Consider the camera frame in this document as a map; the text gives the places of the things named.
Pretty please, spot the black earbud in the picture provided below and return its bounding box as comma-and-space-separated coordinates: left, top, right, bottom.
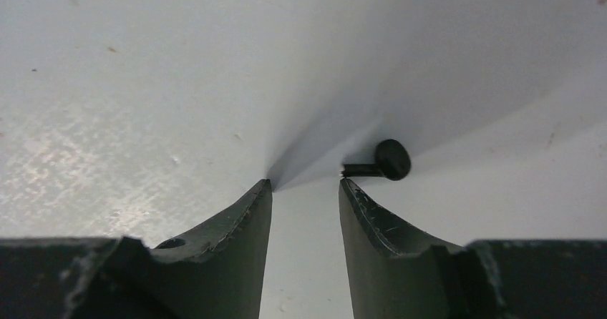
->
341, 139, 412, 181

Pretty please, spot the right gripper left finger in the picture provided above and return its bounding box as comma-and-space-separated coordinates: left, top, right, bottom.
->
1, 180, 272, 318

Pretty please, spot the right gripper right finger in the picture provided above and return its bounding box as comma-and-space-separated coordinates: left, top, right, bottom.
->
339, 179, 606, 318

